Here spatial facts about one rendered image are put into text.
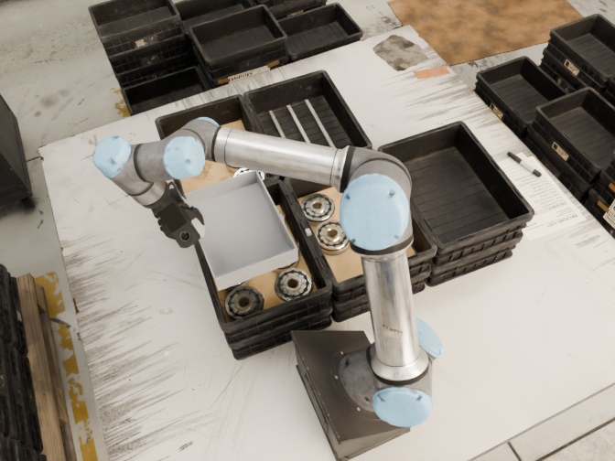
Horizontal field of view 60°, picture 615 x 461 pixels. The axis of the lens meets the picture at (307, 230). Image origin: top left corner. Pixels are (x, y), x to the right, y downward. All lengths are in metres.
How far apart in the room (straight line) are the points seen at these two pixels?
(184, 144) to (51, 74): 2.85
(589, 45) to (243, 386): 2.42
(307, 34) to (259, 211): 1.78
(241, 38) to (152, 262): 1.44
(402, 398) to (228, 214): 0.62
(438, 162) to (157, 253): 0.94
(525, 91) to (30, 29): 3.16
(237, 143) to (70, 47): 2.97
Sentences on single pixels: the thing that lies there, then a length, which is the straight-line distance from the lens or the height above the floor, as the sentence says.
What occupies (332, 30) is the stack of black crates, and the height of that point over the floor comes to 0.38.
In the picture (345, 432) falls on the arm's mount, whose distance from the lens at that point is 1.25.
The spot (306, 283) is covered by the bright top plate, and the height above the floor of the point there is 0.86.
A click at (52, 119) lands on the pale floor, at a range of 3.50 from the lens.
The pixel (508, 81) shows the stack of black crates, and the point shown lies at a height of 0.27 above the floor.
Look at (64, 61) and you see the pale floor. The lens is 3.88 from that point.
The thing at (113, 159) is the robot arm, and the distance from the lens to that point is 1.04.
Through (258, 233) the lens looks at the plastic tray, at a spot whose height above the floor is 1.05.
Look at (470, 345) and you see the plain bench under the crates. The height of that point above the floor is 0.70.
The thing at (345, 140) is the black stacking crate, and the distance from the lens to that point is 1.82.
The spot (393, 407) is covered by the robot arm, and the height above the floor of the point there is 1.06.
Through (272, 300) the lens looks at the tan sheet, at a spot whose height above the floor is 0.83.
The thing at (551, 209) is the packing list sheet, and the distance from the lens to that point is 1.92.
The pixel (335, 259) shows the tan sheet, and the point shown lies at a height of 0.83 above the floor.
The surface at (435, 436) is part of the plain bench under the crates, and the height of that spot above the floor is 0.70.
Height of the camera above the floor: 2.14
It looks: 56 degrees down
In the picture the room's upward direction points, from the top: 4 degrees counter-clockwise
